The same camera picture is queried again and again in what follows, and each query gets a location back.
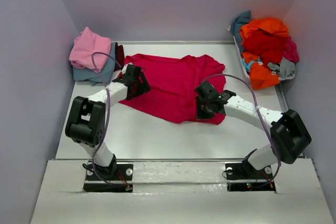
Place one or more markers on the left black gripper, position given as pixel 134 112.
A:
pixel 143 87

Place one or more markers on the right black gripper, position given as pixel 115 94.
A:
pixel 200 115

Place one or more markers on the magenta t shirt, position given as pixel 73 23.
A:
pixel 290 53
pixel 173 82

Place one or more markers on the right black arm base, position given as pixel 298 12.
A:
pixel 238 180

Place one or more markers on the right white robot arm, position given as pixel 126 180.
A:
pixel 288 135

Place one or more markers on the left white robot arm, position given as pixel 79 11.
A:
pixel 88 118

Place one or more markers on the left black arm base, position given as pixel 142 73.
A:
pixel 120 182

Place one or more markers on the dark red folded t shirt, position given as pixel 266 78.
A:
pixel 119 57

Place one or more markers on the light blue folded t shirt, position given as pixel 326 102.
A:
pixel 93 77

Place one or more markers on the pink folded t shirt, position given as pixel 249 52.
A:
pixel 90 50

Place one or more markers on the orange t shirt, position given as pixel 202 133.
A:
pixel 270 25

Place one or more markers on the teal blue t shirt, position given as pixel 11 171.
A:
pixel 241 20

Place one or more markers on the grey t shirt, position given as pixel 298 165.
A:
pixel 286 70

